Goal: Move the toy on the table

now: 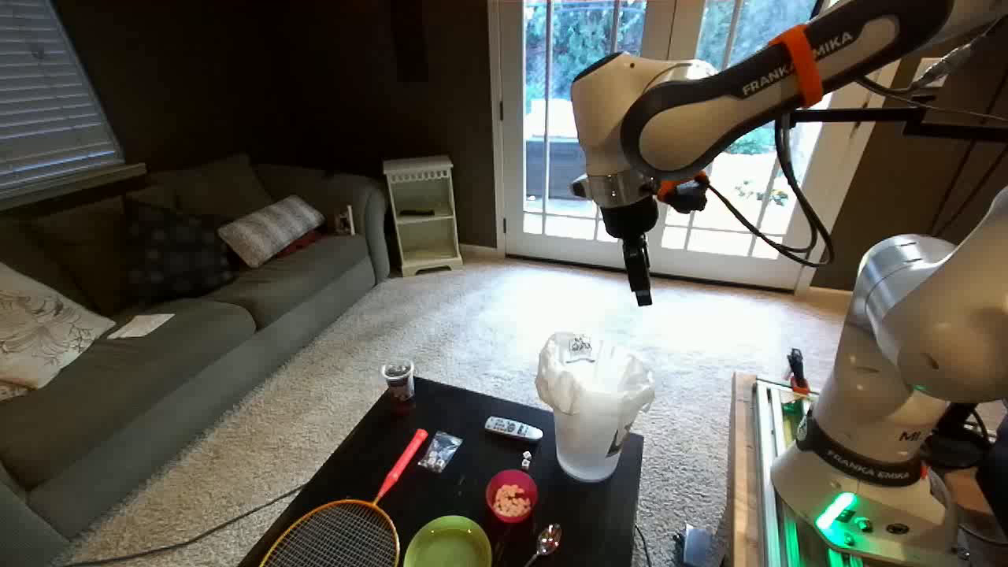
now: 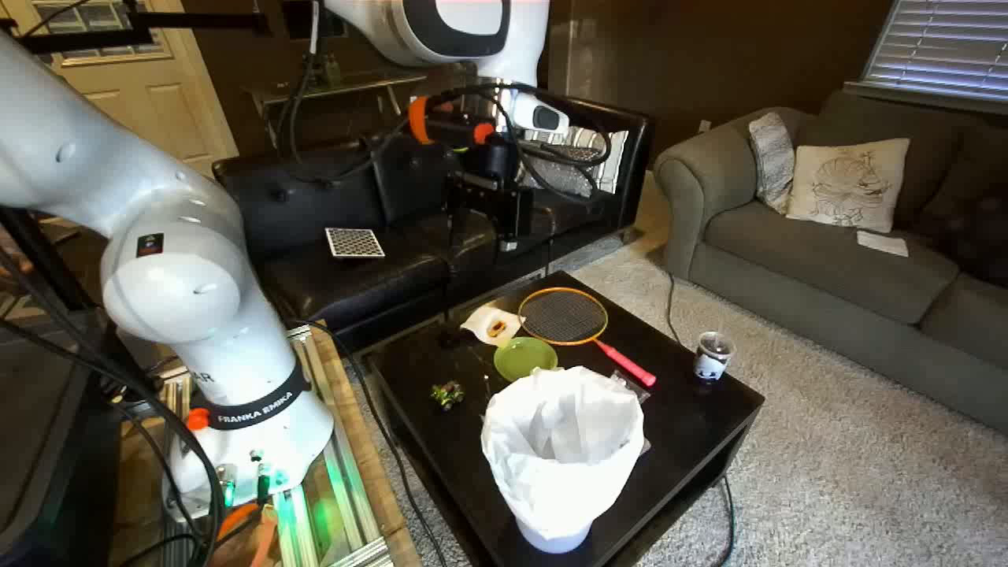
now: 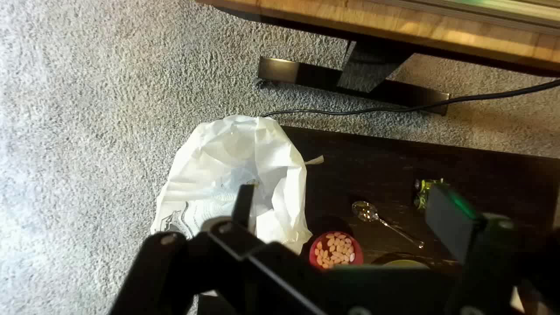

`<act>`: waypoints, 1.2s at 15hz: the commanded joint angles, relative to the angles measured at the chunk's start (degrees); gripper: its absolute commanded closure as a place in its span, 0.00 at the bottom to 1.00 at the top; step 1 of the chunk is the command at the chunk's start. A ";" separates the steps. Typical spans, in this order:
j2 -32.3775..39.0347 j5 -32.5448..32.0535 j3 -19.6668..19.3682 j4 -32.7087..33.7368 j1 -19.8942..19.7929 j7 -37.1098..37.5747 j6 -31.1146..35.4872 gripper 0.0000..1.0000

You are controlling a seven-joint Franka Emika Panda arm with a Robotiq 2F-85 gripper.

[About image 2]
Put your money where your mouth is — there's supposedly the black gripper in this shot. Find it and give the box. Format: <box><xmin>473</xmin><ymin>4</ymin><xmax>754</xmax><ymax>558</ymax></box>
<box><xmin>483</xmin><ymin>137</ymin><xmax>534</xmax><ymax>255</ymax></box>

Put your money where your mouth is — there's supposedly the small green toy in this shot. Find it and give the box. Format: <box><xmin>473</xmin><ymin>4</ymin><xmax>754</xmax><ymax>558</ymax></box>
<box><xmin>430</xmin><ymin>379</ymin><xmax>467</xmax><ymax>412</ymax></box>

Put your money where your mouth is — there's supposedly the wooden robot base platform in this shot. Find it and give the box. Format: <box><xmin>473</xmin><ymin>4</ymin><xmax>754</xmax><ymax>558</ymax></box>
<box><xmin>154</xmin><ymin>321</ymin><xmax>422</xmax><ymax>567</ymax></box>

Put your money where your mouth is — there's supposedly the silver grey pillow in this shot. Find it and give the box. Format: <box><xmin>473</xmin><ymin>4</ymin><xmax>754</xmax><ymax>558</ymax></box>
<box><xmin>523</xmin><ymin>140</ymin><xmax>607</xmax><ymax>201</ymax></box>

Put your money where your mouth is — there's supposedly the black white striped pillow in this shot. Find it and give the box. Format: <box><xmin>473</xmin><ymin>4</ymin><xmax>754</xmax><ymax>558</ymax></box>
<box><xmin>517</xmin><ymin>123</ymin><xmax>633</xmax><ymax>200</ymax></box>

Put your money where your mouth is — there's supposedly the green round plate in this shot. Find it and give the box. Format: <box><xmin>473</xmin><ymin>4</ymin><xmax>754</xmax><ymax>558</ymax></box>
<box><xmin>490</xmin><ymin>334</ymin><xmax>560</xmax><ymax>384</ymax></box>

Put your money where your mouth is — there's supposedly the flat grey tablet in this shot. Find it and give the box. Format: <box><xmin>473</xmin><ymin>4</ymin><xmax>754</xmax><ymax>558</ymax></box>
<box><xmin>322</xmin><ymin>225</ymin><xmax>391</xmax><ymax>264</ymax></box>

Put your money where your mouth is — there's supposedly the black leather armchair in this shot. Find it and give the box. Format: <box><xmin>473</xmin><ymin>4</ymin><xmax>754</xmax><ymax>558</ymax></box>
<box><xmin>215</xmin><ymin>90</ymin><xmax>652</xmax><ymax>355</ymax></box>

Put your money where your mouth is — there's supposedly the bin with white bag liner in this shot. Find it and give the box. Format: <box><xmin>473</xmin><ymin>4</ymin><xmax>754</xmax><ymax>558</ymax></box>
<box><xmin>477</xmin><ymin>363</ymin><xmax>652</xmax><ymax>558</ymax></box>

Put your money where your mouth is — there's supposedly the black coffee table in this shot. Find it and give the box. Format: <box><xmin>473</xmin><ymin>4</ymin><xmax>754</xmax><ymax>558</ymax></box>
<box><xmin>353</xmin><ymin>269</ymin><xmax>767</xmax><ymax>567</ymax></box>

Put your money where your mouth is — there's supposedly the grey white patterned pillow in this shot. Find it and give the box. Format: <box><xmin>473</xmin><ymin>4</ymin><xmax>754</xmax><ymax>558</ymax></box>
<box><xmin>745</xmin><ymin>106</ymin><xmax>801</xmax><ymax>215</ymax></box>

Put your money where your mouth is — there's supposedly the grey fabric sofa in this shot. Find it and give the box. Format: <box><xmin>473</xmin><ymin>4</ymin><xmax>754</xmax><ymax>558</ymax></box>
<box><xmin>652</xmin><ymin>87</ymin><xmax>1008</xmax><ymax>438</ymax></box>

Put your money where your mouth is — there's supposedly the cream printed throw pillow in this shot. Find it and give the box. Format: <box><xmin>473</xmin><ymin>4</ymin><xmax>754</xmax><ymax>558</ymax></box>
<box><xmin>785</xmin><ymin>137</ymin><xmax>912</xmax><ymax>237</ymax></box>

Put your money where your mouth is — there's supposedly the white paper sheet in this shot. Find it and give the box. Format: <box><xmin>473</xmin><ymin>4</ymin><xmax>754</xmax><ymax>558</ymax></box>
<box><xmin>853</xmin><ymin>228</ymin><xmax>912</xmax><ymax>262</ymax></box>

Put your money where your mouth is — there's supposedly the white panel door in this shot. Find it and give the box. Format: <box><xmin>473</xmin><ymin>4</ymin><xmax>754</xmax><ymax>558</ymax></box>
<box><xmin>17</xmin><ymin>0</ymin><xmax>241</xmax><ymax>183</ymax></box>

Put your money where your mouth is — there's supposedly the black tripod stand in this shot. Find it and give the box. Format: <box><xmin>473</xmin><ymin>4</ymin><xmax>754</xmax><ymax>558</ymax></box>
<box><xmin>0</xmin><ymin>6</ymin><xmax>269</xmax><ymax>58</ymax></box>

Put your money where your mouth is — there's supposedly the dark patterned pillow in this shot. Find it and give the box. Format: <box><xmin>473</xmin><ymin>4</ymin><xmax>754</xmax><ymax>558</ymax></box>
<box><xmin>915</xmin><ymin>123</ymin><xmax>1008</xmax><ymax>287</ymax></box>

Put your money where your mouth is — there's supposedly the white window blind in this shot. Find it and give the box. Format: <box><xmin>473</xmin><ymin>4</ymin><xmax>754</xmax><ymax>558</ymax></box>
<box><xmin>859</xmin><ymin>0</ymin><xmax>1008</xmax><ymax>106</ymax></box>

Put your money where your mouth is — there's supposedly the black equipment case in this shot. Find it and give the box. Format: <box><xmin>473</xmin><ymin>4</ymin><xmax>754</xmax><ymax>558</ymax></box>
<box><xmin>0</xmin><ymin>311</ymin><xmax>118</xmax><ymax>567</ymax></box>

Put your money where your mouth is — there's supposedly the black floor cable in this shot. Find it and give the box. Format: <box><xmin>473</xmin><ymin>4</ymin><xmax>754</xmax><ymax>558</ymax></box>
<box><xmin>708</xmin><ymin>475</ymin><xmax>741</xmax><ymax>567</ymax></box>
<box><xmin>662</xmin><ymin>264</ymin><xmax>682</xmax><ymax>342</ymax></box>

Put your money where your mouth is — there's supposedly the badminton racket with red handle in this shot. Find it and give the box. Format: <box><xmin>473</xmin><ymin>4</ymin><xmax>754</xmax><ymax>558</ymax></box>
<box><xmin>517</xmin><ymin>285</ymin><xmax>662</xmax><ymax>392</ymax></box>

